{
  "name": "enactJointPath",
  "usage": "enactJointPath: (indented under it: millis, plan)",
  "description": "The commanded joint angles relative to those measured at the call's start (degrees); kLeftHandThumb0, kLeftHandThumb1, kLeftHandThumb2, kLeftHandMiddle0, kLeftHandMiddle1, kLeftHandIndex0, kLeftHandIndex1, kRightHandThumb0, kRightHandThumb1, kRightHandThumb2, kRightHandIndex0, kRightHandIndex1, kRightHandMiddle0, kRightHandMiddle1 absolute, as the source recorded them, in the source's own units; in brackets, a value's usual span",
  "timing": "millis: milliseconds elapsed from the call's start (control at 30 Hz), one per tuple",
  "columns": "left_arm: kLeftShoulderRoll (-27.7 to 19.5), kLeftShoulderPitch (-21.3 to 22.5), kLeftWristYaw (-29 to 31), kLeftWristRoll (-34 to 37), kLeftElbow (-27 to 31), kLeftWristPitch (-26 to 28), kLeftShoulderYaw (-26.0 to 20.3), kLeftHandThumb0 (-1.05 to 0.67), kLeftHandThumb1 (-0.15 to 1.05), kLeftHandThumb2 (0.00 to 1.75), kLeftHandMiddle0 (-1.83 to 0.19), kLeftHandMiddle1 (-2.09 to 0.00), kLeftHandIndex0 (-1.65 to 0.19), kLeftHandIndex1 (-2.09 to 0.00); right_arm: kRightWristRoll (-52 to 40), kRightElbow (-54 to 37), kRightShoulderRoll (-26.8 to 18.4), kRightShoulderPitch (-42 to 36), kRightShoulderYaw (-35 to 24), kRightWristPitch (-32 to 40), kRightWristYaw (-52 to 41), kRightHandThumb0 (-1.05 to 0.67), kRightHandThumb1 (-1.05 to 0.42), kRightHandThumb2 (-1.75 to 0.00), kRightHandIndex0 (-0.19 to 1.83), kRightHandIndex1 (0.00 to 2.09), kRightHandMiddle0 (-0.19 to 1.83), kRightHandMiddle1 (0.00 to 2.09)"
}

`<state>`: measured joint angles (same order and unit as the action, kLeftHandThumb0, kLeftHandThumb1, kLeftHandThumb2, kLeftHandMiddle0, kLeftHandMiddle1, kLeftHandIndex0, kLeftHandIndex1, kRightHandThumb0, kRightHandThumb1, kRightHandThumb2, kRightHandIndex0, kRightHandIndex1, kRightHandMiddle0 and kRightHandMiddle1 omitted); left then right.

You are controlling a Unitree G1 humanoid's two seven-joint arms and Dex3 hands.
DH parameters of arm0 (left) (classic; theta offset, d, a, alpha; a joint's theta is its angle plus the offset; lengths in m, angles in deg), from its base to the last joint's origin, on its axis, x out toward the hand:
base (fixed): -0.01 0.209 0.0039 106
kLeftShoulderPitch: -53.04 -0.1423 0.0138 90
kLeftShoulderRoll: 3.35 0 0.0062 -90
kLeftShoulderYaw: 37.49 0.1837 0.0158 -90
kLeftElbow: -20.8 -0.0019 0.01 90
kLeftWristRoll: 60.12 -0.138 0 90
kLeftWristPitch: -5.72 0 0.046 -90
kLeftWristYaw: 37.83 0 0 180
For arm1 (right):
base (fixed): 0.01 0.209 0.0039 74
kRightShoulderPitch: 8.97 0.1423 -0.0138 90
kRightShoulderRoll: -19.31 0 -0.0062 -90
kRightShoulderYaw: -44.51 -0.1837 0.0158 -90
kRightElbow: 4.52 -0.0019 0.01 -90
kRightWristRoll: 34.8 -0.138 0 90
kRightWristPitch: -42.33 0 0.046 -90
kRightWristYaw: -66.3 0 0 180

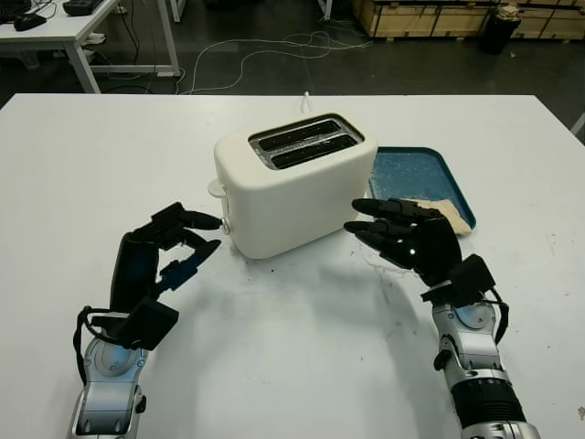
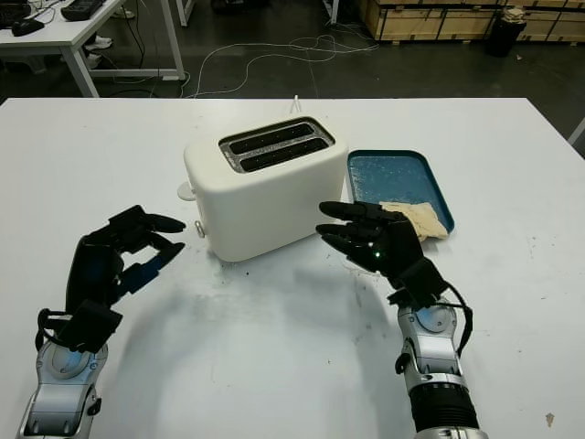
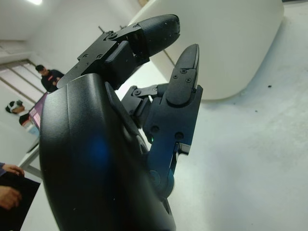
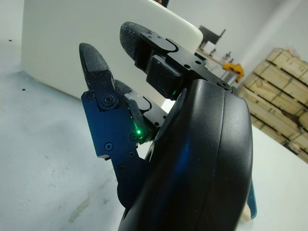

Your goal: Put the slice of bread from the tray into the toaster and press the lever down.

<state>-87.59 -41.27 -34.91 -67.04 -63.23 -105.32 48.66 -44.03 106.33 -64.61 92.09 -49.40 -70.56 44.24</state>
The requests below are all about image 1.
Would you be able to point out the white office desk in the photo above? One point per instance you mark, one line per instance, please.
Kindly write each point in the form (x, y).
(55, 27)

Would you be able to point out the black computer mouse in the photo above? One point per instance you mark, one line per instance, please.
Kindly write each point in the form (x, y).
(29, 22)

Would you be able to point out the white table leg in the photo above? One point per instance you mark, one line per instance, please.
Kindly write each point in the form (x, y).
(325, 9)

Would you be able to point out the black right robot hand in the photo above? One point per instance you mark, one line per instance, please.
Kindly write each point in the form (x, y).
(434, 247)

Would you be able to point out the blue plastic tray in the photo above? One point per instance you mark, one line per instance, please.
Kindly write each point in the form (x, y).
(411, 174)

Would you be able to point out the slice of white bread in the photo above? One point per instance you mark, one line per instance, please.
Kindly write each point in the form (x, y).
(457, 217)

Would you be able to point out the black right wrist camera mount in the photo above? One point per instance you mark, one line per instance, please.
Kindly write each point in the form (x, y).
(473, 279)

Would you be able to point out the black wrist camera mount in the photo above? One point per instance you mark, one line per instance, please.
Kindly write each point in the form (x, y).
(148, 322)
(473, 279)

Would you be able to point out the cream toaster lever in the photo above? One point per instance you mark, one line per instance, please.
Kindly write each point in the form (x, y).
(215, 189)

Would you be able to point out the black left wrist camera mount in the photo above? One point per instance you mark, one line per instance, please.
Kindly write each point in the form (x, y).
(148, 322)

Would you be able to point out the black electronic device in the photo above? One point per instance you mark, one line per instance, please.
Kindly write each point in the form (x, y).
(82, 5)

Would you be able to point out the black trash bin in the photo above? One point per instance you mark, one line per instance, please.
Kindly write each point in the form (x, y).
(499, 34)

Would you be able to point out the wooden shipping crate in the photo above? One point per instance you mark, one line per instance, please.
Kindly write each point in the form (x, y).
(434, 18)

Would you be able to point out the white shoe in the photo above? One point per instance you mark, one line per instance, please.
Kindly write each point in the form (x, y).
(95, 39)

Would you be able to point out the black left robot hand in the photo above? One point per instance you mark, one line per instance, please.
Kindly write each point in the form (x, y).
(135, 265)

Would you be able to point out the silver toaster knob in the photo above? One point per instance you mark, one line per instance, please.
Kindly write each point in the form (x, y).
(225, 224)

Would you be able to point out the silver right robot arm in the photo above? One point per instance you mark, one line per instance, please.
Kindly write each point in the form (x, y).
(480, 366)

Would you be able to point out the cream two-slot toaster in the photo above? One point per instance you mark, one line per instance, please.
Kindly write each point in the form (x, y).
(297, 206)

